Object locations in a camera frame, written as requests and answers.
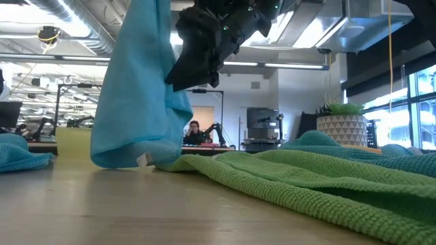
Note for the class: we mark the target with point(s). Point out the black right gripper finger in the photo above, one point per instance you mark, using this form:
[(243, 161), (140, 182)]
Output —
[(182, 76), (207, 77)]

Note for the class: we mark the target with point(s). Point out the light blue microfiber towel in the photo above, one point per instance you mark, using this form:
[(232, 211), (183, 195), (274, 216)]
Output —
[(20, 153), (136, 102)]

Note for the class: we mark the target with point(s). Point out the green microfiber towel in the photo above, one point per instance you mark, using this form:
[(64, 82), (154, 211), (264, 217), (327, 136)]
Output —
[(306, 190)]

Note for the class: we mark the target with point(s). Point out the black background robot arm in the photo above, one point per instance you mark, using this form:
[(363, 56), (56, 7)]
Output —
[(214, 131), (41, 127)]

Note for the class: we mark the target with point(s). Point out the teal microfiber towel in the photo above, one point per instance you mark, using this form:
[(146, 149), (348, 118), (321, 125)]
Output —
[(316, 143)]

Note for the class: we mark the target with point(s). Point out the orange microfiber towel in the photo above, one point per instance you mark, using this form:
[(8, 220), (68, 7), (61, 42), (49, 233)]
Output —
[(361, 148)]

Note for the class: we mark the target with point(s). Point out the person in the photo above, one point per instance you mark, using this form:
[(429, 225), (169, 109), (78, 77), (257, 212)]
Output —
[(193, 134)]

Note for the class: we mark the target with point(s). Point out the wooden background table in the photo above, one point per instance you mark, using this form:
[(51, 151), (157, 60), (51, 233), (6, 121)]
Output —
[(204, 148)]

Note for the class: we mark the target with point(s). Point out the long ceiling light strip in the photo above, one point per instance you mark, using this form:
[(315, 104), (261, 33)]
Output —
[(293, 65)]

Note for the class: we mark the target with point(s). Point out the black upright panel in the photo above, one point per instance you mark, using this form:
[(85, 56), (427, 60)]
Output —
[(308, 124)]

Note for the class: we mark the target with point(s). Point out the yellow-green plastic bin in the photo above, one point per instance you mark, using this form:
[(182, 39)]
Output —
[(73, 143)]

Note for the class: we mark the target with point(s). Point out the green potted plant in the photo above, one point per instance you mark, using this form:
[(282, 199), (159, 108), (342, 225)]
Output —
[(344, 109)]

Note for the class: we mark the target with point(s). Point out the triangle-patterned plant pot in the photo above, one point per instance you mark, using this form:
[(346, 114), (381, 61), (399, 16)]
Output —
[(340, 131)]

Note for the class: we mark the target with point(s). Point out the black monitor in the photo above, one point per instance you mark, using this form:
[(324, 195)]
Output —
[(10, 114)]

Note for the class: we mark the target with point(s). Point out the black metal gantry frame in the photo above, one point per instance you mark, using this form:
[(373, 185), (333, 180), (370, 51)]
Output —
[(204, 90), (78, 85)]

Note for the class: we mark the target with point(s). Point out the square wall vent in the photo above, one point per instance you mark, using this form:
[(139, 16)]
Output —
[(255, 85)]

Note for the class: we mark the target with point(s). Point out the round silver ventilation duct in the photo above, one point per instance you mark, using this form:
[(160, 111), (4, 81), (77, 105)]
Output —
[(85, 20)]

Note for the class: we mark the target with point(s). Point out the rectangular silver ventilation duct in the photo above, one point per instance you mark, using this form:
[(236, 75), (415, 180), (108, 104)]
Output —
[(327, 30)]

